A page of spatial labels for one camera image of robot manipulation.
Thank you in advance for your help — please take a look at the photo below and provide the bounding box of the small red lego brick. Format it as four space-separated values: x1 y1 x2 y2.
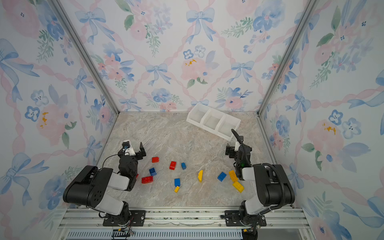
152 157 160 163

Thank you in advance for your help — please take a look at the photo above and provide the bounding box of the long red lego brick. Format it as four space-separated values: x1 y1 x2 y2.
142 176 154 184

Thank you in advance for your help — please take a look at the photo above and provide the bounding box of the white bin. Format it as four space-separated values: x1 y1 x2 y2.
215 114 241 142
186 103 210 126
201 109 225 133

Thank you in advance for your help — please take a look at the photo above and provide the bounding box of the yellow long lego brick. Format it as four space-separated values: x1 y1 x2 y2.
233 181 244 193

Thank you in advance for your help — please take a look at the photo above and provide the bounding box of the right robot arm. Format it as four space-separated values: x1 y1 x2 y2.
223 143 296 227

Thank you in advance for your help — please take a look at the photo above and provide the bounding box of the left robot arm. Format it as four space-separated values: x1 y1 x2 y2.
63 140 147 226

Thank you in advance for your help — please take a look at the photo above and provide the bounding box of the red square lego brick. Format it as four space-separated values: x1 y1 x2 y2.
169 161 177 171

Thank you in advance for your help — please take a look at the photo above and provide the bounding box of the yellow curved lego brick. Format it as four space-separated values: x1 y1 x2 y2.
198 170 203 183

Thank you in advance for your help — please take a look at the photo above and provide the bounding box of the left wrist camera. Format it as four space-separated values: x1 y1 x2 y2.
122 140 132 152

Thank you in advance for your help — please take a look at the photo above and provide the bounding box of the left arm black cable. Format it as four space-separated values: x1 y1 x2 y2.
101 154 121 169

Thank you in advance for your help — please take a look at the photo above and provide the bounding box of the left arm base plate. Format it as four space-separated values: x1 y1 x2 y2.
103 210 147 227

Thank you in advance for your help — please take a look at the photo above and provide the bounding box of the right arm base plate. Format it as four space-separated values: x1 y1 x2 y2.
220 210 267 228

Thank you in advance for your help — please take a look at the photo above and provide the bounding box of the aluminium rail frame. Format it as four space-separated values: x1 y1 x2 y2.
53 206 315 240

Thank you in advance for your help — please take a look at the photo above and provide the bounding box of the left aluminium corner post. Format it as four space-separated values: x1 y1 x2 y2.
47 0 120 115

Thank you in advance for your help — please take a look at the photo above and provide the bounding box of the aluminium corner post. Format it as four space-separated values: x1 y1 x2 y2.
257 0 318 116
47 0 120 115

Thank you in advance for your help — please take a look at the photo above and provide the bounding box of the right aluminium corner post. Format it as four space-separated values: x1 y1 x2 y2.
257 0 318 116

